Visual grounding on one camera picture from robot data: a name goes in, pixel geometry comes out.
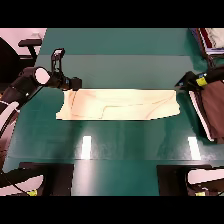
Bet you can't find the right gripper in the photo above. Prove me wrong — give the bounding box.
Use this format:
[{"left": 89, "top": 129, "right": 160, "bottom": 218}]
[{"left": 174, "top": 70, "right": 200, "bottom": 93}]

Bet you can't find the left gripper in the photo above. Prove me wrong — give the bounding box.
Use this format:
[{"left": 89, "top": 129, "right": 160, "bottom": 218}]
[{"left": 49, "top": 71, "right": 83, "bottom": 92}]

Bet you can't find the cream shirt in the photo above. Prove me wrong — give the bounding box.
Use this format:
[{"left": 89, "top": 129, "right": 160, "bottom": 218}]
[{"left": 55, "top": 88, "right": 181, "bottom": 122}]

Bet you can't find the white garment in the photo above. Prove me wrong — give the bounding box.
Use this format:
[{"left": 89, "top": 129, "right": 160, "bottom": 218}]
[{"left": 188, "top": 89, "right": 215, "bottom": 143}]

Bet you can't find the brown garment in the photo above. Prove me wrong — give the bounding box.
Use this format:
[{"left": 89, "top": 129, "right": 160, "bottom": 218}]
[{"left": 199, "top": 79, "right": 224, "bottom": 145}]

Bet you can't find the heap of clothes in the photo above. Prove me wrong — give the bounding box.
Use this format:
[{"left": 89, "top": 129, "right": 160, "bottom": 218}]
[{"left": 189, "top": 27, "right": 224, "bottom": 57}]

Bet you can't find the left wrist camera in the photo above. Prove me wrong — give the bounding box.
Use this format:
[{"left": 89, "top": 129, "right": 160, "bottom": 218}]
[{"left": 50, "top": 48, "right": 66, "bottom": 73}]

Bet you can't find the black cable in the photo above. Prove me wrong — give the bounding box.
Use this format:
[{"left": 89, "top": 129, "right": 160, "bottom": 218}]
[{"left": 0, "top": 171, "right": 32, "bottom": 197}]

